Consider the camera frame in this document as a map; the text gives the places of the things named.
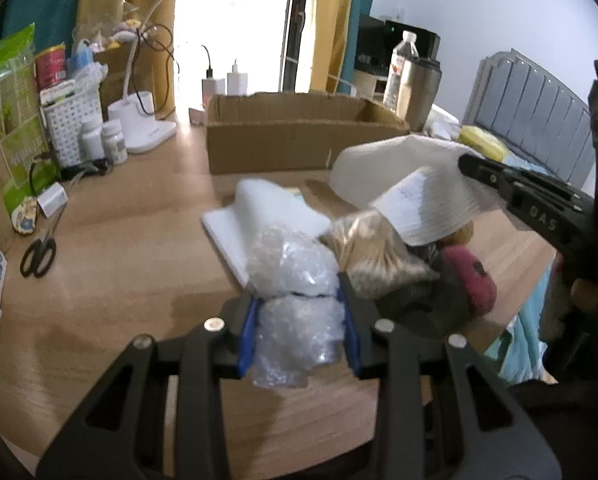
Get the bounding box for white perforated plastic basket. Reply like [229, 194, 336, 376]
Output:
[41, 84, 103, 169]

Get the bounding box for white foam sheet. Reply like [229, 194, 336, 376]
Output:
[201, 178, 331, 287]

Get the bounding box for clear bubble wrap roll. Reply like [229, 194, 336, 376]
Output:
[247, 224, 345, 389]

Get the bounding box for white usb charger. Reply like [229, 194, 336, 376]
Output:
[201, 77, 225, 110]
[226, 61, 248, 96]

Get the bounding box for yellow curtain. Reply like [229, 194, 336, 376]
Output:
[76, 0, 178, 116]

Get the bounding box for brown cardboard box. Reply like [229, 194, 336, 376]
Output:
[206, 92, 410, 176]

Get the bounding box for white desk lamp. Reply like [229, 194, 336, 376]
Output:
[108, 0, 177, 154]

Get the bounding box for bag of plush toys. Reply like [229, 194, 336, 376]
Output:
[72, 0, 143, 53]

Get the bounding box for red tin can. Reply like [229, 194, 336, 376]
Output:
[34, 42, 67, 91]

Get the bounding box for green snack bag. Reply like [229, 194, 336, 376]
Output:
[0, 24, 60, 211]

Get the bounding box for stainless steel tumbler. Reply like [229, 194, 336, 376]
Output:
[397, 58, 442, 132]

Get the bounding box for white pill bottle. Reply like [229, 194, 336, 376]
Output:
[102, 119, 128, 165]
[80, 116, 106, 160]

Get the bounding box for pink plush toy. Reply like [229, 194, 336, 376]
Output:
[441, 245, 497, 318]

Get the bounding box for white textured cloth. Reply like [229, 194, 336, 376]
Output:
[329, 134, 500, 246]

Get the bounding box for black charging cable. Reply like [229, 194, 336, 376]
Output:
[129, 23, 213, 116]

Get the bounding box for clear plastic water bottle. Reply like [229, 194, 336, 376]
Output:
[383, 30, 419, 112]

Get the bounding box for black scissors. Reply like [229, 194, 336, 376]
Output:
[19, 204, 68, 278]

